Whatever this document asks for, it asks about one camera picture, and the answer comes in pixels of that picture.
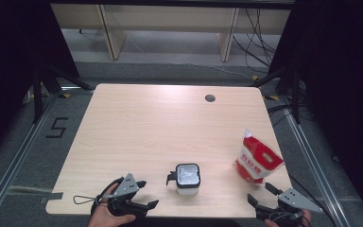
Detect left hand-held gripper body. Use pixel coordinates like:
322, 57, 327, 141
107, 173, 140, 218

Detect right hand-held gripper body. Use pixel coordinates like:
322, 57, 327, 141
264, 187, 324, 227

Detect red and white sugar pouch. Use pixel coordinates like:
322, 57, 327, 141
233, 128, 285, 185

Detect glass jar with black lid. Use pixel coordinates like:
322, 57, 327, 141
165, 162, 202, 197

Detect person's right hand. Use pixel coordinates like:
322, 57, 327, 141
264, 210, 313, 227

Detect person's left hand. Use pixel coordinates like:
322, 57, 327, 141
88, 201, 137, 227

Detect grey tape strip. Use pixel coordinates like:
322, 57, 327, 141
40, 192, 64, 204

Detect black metal stand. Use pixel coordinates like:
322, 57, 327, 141
250, 65, 302, 126
31, 62, 95, 125

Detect grey floor strip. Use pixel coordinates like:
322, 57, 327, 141
0, 184, 46, 195

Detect black curtain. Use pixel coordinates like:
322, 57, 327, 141
268, 0, 363, 226
0, 0, 80, 165

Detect light wooden shelf unit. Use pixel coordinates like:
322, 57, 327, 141
49, 3, 292, 63

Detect black cable loop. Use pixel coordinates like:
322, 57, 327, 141
90, 177, 125, 216

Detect grey wire loop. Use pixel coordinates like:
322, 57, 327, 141
73, 194, 114, 206

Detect aluminium floor rail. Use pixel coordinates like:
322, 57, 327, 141
278, 94, 351, 227
0, 86, 91, 227

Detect black floor cables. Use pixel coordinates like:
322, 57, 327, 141
266, 102, 316, 127

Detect black cable bundle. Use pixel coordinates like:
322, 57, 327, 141
232, 8, 282, 75

